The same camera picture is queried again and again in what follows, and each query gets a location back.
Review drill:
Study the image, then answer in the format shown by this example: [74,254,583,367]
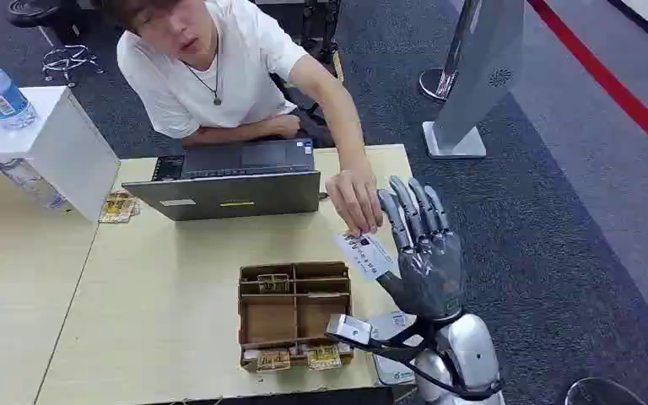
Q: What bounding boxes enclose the person's left hand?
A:
[325,170,385,240]

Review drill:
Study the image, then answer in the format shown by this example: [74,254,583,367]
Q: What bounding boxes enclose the person's right hand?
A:
[268,114,303,140]

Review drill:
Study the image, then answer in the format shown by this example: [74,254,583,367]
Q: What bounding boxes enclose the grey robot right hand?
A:
[376,175,467,323]

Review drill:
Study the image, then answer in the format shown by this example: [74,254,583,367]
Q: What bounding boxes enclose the white printed card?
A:
[334,231,401,284]

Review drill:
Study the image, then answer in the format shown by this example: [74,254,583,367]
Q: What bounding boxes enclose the person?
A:
[91,0,385,240]

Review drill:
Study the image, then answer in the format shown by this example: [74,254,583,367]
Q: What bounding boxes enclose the grey laptop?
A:
[121,138,323,223]

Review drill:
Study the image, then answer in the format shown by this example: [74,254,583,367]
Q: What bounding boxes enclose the white flat device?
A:
[367,310,421,388]

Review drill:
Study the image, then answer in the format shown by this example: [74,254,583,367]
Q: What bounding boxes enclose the black tripod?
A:
[299,0,343,65]

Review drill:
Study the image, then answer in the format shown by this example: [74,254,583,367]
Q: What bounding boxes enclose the yellow card in box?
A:
[256,273,292,295]
[255,348,292,374]
[305,344,343,372]

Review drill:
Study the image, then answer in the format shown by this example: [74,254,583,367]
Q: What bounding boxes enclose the wooden card box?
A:
[237,261,355,374]

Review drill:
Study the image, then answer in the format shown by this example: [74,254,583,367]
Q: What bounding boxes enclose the grey floor sign stand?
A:
[421,0,527,161]

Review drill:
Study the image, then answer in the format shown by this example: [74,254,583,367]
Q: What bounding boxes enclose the stack of yellow cards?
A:
[98,189,141,225]

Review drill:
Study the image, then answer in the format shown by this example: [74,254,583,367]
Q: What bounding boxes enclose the round glass rim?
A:
[564,376,647,405]

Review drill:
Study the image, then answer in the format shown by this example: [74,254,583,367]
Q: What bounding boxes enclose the white cabinet box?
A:
[0,85,122,223]

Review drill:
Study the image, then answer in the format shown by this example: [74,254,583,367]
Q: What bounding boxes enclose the chrome chair base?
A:
[40,44,106,89]

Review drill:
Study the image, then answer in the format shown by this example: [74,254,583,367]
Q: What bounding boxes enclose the clear empty plastic bottle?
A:
[0,157,68,211]

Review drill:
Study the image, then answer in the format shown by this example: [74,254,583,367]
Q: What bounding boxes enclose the black office chair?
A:
[6,0,99,43]

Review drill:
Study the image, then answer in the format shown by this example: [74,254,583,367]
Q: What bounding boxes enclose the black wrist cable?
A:
[327,327,505,402]

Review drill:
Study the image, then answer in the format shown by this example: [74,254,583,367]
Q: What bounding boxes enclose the black cord necklace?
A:
[181,41,224,107]

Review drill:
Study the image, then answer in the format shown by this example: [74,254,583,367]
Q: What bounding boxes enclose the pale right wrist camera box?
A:
[326,314,374,347]

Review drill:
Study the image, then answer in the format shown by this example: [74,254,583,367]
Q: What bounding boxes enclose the chrome barrier post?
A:
[418,0,483,104]

